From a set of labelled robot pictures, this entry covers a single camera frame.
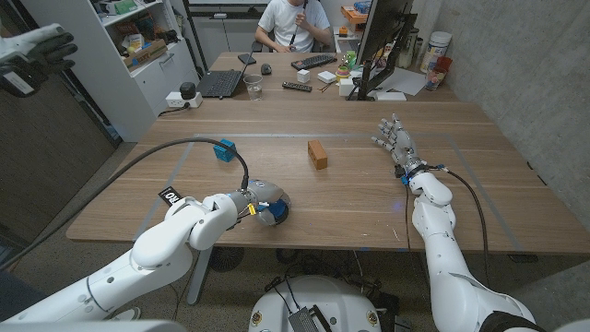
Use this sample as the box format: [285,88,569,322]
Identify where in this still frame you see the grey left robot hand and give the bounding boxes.
[239,179,292,227]

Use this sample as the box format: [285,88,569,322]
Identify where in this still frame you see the black laptop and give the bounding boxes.
[196,45,255,100]

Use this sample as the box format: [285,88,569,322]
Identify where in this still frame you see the black remote control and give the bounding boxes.
[281,80,313,93]

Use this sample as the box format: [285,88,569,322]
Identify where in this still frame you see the white paper sheet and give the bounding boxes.
[375,66,428,97]

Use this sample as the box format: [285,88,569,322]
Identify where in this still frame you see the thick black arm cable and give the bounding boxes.
[432,163,492,290]
[0,136,251,271]

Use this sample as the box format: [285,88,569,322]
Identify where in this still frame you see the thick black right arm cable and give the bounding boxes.
[432,163,492,290]

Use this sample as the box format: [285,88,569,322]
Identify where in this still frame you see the blue cube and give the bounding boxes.
[213,138,237,163]

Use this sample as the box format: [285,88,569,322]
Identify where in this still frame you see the white robot torso edge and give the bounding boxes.
[0,319,188,332]

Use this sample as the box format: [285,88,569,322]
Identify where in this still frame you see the black computer monitor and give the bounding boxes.
[354,0,419,101]

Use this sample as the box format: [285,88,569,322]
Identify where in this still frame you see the white canister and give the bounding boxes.
[419,30,454,74]

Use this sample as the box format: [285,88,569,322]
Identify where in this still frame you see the white power strip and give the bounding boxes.
[165,90,204,109]

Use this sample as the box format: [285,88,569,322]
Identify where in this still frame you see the brown wooden block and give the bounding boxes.
[307,139,329,171]

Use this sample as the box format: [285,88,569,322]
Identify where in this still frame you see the person in white t-shirt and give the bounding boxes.
[253,0,333,53]

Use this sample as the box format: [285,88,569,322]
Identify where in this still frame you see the black round fan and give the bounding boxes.
[209,246,245,273]

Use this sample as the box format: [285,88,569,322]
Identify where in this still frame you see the grey table leg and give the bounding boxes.
[186,245,214,306]

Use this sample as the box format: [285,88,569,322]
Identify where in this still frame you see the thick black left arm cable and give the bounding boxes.
[0,136,251,271]

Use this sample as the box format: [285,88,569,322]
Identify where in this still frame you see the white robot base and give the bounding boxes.
[248,275,384,332]

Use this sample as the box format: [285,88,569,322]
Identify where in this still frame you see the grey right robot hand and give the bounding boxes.
[371,113,428,179]

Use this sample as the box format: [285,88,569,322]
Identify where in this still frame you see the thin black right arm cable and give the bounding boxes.
[404,183,416,259]

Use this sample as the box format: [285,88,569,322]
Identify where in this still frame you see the orange box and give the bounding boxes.
[340,4,370,25]

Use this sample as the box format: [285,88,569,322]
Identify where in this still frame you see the white shelf cabinet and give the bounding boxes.
[20,0,200,143]

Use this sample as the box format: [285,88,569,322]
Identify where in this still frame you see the clear drinking glass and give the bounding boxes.
[242,73,264,101]

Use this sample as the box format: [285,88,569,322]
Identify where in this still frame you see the black and white teleoperation glove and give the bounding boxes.
[0,22,78,98]

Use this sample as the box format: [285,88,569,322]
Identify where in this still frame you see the black keyboard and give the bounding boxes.
[290,53,338,71]

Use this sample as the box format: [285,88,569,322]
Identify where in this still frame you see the blue button with black base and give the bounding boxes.
[265,198,291,227]

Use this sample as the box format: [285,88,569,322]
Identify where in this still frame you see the cardboard box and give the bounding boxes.
[122,38,169,71]

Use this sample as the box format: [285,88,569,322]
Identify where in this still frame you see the black printed tag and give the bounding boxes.
[158,185,184,208]

